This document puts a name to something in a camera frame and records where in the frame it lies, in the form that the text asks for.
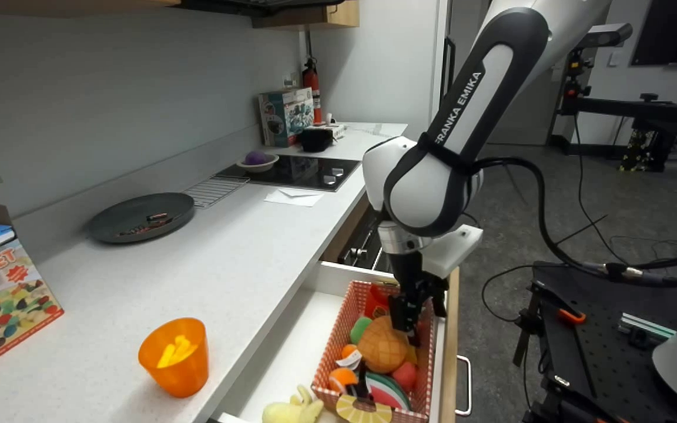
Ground black glass cooktop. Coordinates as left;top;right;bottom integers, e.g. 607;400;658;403
214;150;364;192

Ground colourful toy set box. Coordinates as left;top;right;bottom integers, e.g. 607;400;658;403
0;195;66;383

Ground yellow pineapple ring plushie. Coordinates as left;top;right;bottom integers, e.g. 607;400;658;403
334;393;396;423

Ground pale yellow plush toy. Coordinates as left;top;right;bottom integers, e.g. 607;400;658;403
261;383;328;423

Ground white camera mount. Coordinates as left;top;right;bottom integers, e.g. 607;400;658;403
419;224;486;282

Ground wooden drawer with silver handle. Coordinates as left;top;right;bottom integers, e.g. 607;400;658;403
211;260;477;423

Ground red fire extinguisher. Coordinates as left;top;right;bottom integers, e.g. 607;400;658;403
298;27;325;127

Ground black round pan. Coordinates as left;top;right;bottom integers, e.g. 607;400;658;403
87;191;197;247

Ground black pot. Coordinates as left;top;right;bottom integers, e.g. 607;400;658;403
296;125;336;154

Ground pale teal bar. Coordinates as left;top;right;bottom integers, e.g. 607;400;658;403
617;311;677;340

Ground dark wall monitor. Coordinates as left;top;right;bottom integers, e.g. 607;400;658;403
631;0;677;68

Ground beige bowl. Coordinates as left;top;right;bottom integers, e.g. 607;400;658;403
235;147;282;175

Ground red plush toy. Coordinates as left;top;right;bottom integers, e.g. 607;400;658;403
362;282;397;319

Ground orange handled clamp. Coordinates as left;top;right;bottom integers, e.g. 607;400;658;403
529;278;590;328

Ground orange plastic cup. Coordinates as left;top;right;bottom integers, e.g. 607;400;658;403
137;315;211;400

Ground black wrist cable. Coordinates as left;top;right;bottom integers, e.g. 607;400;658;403
464;153;677;291

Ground black robot table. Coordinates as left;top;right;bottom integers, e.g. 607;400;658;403
527;258;677;423

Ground wooden upper cabinet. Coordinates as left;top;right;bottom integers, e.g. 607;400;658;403
250;0;362;31

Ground black background equipment stand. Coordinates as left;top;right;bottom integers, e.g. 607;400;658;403
547;21;677;174

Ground watermelon slice plushie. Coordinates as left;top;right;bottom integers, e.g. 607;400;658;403
362;370;413;410

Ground red strawberry plushie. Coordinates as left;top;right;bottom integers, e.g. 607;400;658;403
391;359;422;397

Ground purple toy in bowl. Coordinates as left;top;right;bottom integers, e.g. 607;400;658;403
242;147;275;166

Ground colourful upright box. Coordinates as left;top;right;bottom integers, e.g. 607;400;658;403
256;84;317;150

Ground dark range hood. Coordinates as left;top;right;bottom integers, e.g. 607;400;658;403
175;0;334;13

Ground orange and white plush toy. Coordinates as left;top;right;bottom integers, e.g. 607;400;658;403
334;340;366;370

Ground red mesh basket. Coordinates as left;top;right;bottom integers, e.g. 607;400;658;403
310;278;439;423

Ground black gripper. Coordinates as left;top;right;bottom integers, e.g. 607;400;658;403
385;249;438;347

